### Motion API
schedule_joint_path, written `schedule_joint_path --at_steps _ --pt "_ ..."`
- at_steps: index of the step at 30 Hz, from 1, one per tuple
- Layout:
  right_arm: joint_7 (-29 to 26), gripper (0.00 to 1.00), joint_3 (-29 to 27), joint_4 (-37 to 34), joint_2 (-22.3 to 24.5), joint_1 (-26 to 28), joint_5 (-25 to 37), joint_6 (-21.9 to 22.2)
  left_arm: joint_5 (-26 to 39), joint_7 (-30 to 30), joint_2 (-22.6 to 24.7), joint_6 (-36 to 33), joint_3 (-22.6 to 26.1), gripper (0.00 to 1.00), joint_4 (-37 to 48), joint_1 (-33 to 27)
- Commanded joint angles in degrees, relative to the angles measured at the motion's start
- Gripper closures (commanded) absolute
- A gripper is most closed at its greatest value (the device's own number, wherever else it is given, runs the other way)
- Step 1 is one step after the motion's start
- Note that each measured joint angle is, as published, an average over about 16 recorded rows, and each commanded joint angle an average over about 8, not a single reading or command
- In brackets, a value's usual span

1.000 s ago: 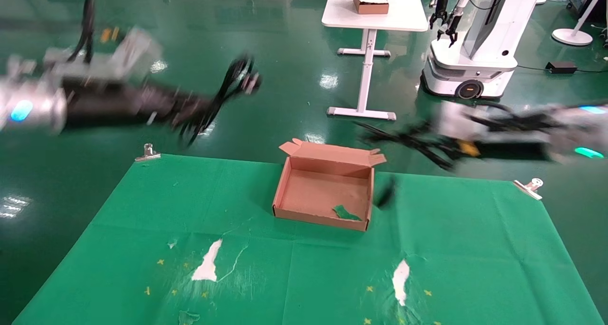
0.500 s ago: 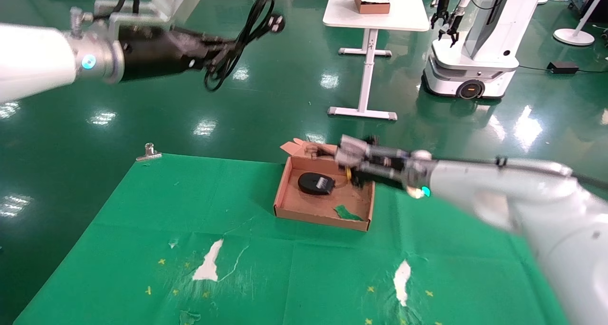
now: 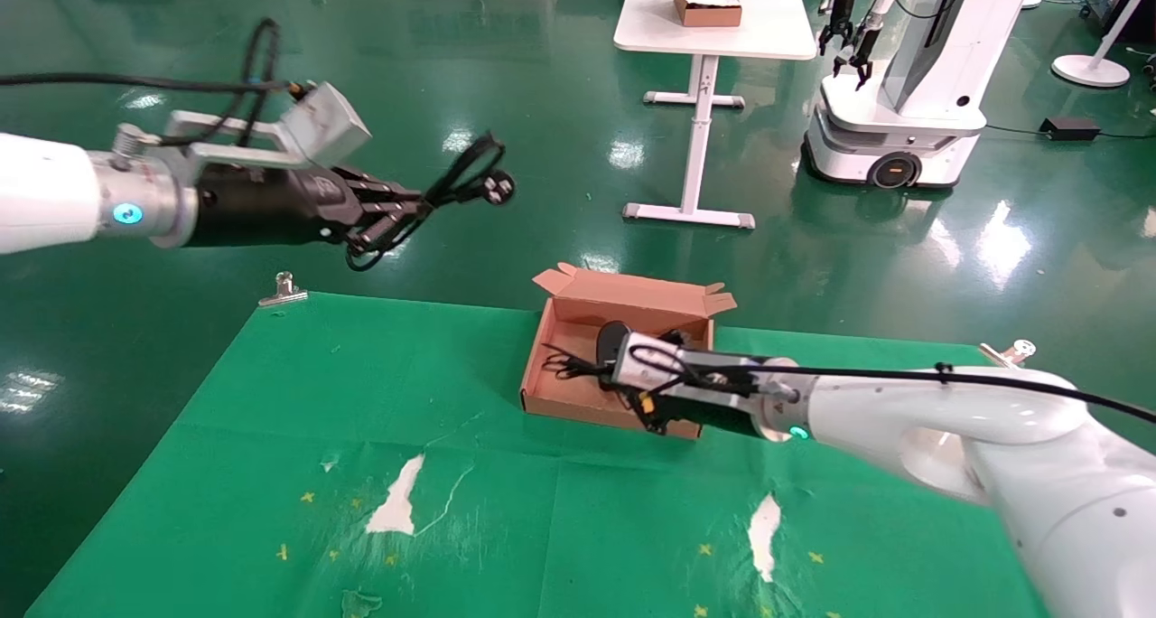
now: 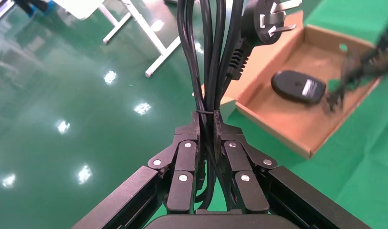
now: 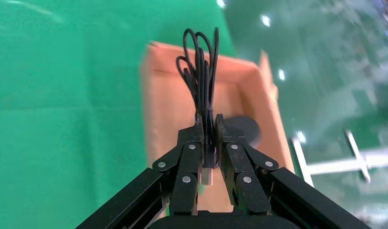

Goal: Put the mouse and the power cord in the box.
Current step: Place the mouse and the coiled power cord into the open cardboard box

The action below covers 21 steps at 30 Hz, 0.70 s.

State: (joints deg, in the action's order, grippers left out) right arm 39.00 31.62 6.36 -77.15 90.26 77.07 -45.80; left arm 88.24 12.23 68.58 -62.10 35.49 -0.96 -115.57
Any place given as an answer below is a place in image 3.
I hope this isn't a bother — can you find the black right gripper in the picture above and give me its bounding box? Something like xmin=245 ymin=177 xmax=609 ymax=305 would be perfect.
xmin=632 ymin=327 xmax=773 ymax=443

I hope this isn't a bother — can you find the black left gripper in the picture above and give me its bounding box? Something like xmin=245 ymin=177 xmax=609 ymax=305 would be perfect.
xmin=185 ymin=164 xmax=433 ymax=256

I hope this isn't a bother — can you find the black wired computer mouse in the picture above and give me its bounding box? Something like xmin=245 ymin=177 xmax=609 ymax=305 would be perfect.
xmin=542 ymin=321 xmax=635 ymax=384

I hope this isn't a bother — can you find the black power cable with plug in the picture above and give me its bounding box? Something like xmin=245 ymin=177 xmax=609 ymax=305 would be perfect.
xmin=346 ymin=132 xmax=517 ymax=273

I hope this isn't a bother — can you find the open brown cardboard box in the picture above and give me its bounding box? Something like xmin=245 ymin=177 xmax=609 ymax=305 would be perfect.
xmin=520 ymin=262 xmax=738 ymax=441

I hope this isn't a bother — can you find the silver metal binder clip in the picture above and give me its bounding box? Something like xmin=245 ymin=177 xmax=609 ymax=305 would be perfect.
xmin=980 ymin=339 xmax=1038 ymax=369
xmin=258 ymin=272 xmax=310 ymax=308

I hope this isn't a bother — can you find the green tablecloth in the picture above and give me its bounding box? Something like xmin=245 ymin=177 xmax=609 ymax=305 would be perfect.
xmin=23 ymin=291 xmax=1085 ymax=618

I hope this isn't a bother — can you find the white wheeled robot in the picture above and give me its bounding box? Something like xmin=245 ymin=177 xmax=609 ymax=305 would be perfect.
xmin=802 ymin=0 xmax=1039 ymax=191

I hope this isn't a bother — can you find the white desk with legs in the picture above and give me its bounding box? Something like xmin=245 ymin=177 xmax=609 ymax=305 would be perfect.
xmin=614 ymin=0 xmax=818 ymax=230

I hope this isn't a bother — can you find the black gripper of distant robot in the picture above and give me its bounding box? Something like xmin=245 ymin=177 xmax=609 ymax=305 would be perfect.
xmin=833 ymin=17 xmax=881 ymax=90
xmin=817 ymin=0 xmax=854 ymax=57

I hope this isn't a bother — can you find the black power adapter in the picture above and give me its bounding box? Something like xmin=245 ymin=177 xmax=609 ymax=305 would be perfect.
xmin=1039 ymin=117 xmax=1103 ymax=143

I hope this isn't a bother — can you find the white floor stand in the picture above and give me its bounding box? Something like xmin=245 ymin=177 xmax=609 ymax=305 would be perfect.
xmin=1052 ymin=0 xmax=1156 ymax=89

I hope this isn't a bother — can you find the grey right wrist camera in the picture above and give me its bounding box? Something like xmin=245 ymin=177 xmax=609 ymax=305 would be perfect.
xmin=610 ymin=331 xmax=805 ymax=402

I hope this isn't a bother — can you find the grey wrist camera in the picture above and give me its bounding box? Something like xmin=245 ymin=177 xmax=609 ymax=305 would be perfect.
xmin=610 ymin=331 xmax=805 ymax=402
xmin=163 ymin=80 xmax=373 ymax=172

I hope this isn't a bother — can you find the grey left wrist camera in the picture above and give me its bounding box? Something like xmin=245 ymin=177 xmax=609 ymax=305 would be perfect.
xmin=163 ymin=80 xmax=373 ymax=172

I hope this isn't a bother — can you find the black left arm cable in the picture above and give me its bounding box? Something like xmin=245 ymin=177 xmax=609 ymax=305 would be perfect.
xmin=0 ymin=17 xmax=299 ymax=149

